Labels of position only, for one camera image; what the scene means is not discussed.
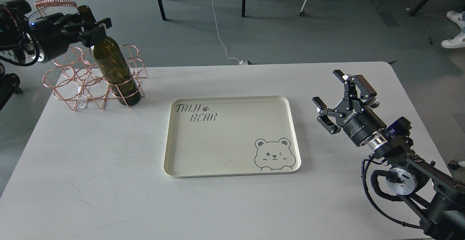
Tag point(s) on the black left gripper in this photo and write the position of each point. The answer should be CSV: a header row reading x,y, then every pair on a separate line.
x,y
57,31

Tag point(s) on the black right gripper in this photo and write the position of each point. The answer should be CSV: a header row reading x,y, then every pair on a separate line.
x,y
356,119

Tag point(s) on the dark green wine bottle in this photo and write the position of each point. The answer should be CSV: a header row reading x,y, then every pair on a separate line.
x,y
112,64

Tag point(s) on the steel double jigger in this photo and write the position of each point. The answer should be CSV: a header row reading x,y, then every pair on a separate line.
x,y
372,102

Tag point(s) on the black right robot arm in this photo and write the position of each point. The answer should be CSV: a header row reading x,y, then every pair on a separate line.
x,y
435,197

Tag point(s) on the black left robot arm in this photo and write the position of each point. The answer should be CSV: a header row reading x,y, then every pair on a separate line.
x,y
16,37

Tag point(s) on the cream bear serving tray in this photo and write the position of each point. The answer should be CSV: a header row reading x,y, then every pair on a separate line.
x,y
231,136

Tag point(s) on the copper wire wine rack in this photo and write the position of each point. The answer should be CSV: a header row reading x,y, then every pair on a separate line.
x,y
83,79

